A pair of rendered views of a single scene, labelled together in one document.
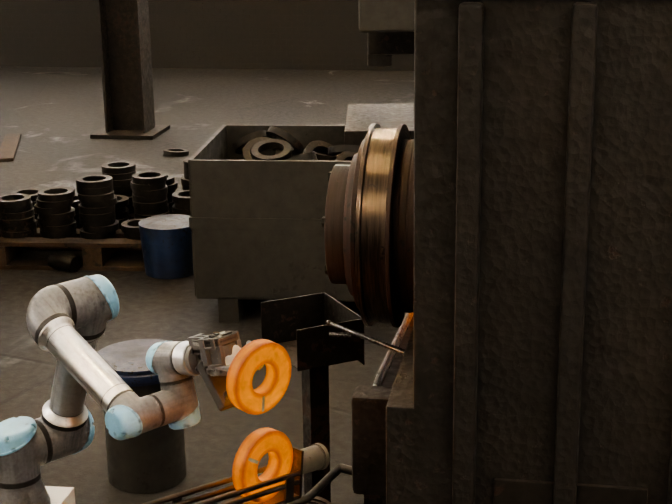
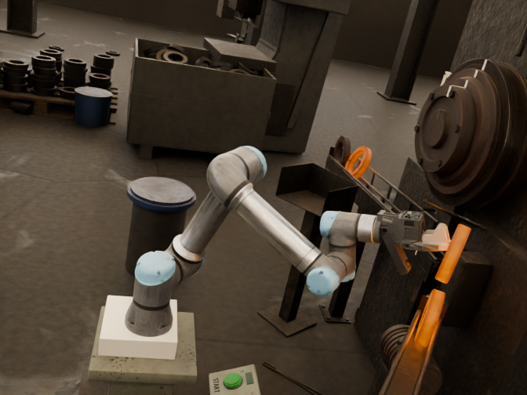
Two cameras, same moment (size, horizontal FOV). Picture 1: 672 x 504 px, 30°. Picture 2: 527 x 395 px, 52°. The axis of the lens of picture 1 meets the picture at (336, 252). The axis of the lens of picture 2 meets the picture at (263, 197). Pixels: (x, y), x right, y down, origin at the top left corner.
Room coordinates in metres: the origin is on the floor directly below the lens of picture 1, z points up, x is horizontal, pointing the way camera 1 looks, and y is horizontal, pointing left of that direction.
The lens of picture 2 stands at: (1.44, 1.12, 1.47)
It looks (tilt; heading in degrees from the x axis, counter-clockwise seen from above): 23 degrees down; 337
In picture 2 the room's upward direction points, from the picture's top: 12 degrees clockwise
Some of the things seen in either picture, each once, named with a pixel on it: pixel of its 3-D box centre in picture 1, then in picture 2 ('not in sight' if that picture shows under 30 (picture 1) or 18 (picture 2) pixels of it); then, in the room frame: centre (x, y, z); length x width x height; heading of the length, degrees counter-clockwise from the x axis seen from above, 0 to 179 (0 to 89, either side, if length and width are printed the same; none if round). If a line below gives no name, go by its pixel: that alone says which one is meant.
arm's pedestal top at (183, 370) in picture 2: not in sight; (145, 343); (2.87, 0.81, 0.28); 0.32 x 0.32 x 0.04; 80
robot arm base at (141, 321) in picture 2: (18, 491); (150, 309); (2.87, 0.81, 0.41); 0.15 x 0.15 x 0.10
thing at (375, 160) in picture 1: (384, 225); (469, 134); (2.80, -0.11, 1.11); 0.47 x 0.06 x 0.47; 170
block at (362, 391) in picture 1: (377, 440); (461, 289); (2.57, -0.09, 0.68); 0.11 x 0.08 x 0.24; 80
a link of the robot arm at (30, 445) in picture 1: (16, 448); (155, 277); (2.88, 0.81, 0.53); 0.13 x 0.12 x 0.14; 135
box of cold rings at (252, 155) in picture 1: (317, 215); (195, 100); (5.63, 0.08, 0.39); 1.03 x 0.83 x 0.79; 84
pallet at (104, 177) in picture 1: (110, 208); (47, 77); (6.49, 1.20, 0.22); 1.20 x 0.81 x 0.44; 85
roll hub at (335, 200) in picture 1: (343, 224); (441, 129); (2.82, -0.02, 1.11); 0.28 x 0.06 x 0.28; 170
